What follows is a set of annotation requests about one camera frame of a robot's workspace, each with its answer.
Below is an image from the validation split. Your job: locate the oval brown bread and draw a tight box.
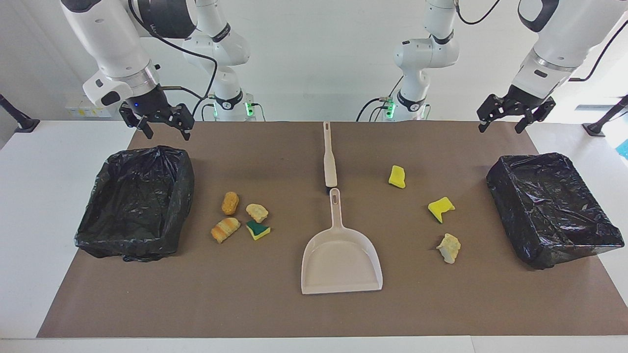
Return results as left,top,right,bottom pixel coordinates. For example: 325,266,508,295
221,191,240,216

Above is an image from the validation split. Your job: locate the notched yellow sponge piece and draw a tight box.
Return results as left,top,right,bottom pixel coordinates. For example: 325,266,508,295
427,197,456,224

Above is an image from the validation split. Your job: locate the squarish yellow sponge piece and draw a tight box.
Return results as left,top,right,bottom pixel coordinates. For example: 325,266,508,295
388,165,407,189

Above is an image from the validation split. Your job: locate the striped croissant bread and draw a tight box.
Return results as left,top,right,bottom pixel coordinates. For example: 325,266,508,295
210,217,241,244

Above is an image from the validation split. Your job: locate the pale bread piece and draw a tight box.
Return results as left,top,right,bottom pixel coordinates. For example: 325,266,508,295
245,203,269,223

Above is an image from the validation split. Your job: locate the green and yellow sponge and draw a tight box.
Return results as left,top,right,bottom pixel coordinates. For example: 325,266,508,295
245,220,271,241

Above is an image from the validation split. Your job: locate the pale torn bread chunk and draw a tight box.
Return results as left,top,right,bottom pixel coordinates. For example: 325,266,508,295
436,233,462,265

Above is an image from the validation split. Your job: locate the beige hand brush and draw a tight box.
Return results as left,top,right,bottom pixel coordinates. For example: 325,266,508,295
322,121,340,192

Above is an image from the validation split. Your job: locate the beige plastic dustpan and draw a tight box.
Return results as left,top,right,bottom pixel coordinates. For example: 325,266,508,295
301,188,384,295

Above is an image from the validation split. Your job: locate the black bag-lined bin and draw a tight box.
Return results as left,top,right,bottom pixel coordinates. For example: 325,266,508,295
486,152,626,270
74,145,195,262

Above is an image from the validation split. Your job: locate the brown table mat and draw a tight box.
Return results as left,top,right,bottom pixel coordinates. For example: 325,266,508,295
37,121,628,339

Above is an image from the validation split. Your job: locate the black base cable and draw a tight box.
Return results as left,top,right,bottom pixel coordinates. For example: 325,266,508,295
190,96,219,122
356,74,404,122

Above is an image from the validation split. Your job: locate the black camera stand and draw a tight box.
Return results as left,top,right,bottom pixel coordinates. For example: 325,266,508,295
582,95,628,137
0,93,41,133

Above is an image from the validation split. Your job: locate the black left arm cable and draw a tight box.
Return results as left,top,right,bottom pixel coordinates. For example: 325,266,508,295
454,0,628,81

